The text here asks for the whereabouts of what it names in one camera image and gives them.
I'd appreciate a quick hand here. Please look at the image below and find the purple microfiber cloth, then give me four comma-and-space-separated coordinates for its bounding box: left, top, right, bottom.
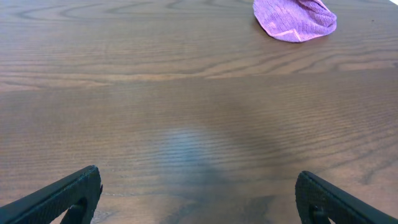
253, 0, 337, 43

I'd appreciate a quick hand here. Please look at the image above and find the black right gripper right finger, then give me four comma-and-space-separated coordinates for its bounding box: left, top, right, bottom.
295, 171, 397, 224

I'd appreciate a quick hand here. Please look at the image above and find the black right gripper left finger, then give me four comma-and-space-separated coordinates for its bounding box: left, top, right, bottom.
1, 166, 103, 224

